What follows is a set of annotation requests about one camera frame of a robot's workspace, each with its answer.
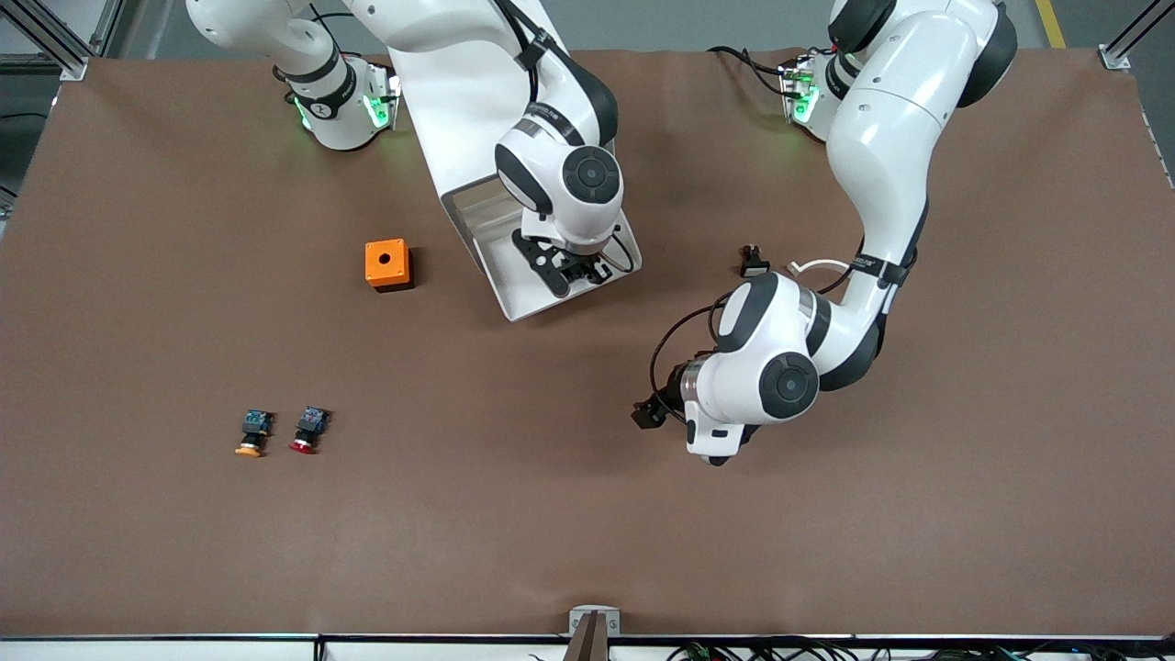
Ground white plastic drawer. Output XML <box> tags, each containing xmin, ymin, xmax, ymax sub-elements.
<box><xmin>441</xmin><ymin>174</ymin><xmax>643</xmax><ymax>324</ymax></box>

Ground red push button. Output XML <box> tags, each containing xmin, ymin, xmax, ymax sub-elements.
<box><xmin>289</xmin><ymin>406</ymin><xmax>331</xmax><ymax>455</ymax></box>

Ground yellow push button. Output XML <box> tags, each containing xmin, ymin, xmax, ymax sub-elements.
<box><xmin>234</xmin><ymin>409</ymin><xmax>275</xmax><ymax>458</ymax></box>

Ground brown table mat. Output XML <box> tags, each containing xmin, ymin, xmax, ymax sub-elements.
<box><xmin>0</xmin><ymin>48</ymin><xmax>1175</xmax><ymax>639</ymax></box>

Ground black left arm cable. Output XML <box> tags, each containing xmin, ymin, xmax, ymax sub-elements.
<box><xmin>649</xmin><ymin>301</ymin><xmax>728</xmax><ymax>425</ymax></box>

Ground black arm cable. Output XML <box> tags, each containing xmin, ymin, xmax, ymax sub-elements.
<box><xmin>491</xmin><ymin>0</ymin><xmax>641</xmax><ymax>276</ymax></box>
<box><xmin>649</xmin><ymin>301</ymin><xmax>728</xmax><ymax>425</ymax></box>

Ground orange button enclosure box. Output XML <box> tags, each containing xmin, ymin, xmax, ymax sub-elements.
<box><xmin>364</xmin><ymin>239</ymin><xmax>415</xmax><ymax>294</ymax></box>

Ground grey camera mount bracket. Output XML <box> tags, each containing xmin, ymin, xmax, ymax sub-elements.
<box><xmin>562</xmin><ymin>605</ymin><xmax>622</xmax><ymax>661</ymax></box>

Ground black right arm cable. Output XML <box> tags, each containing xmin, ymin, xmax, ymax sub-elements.
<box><xmin>491</xmin><ymin>0</ymin><xmax>641</xmax><ymax>276</ymax></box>

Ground tangled black cables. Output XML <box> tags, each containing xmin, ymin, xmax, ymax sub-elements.
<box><xmin>666</xmin><ymin>637</ymin><xmax>1175</xmax><ymax>661</ymax></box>

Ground black base power cable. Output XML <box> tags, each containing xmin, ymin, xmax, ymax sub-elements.
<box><xmin>705</xmin><ymin>44</ymin><xmax>792</xmax><ymax>98</ymax></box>

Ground aluminium frame post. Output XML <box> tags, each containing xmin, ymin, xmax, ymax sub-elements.
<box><xmin>0</xmin><ymin>0</ymin><xmax>122</xmax><ymax>82</ymax></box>
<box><xmin>1099</xmin><ymin>0</ymin><xmax>1175</xmax><ymax>71</ymax></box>

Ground white table frame rail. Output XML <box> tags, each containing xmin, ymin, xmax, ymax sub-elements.
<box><xmin>0</xmin><ymin>633</ymin><xmax>1175</xmax><ymax>661</ymax></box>

